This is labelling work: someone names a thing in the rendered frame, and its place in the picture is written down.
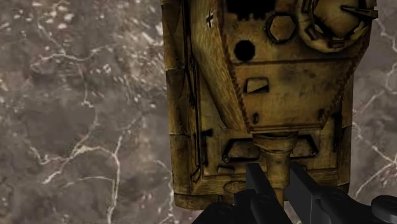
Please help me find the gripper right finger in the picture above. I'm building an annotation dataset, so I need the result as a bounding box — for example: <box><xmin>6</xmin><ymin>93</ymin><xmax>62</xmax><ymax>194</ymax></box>
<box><xmin>284</xmin><ymin>162</ymin><xmax>397</xmax><ymax>224</ymax></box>

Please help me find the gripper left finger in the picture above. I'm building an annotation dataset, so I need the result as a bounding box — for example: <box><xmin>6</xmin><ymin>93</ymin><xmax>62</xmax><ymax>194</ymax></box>
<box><xmin>192</xmin><ymin>162</ymin><xmax>292</xmax><ymax>224</ymax></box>

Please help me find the yellow-brown toy tank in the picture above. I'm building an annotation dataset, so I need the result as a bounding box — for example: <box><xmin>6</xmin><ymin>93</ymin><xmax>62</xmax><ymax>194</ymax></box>
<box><xmin>160</xmin><ymin>0</ymin><xmax>379</xmax><ymax>211</ymax></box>

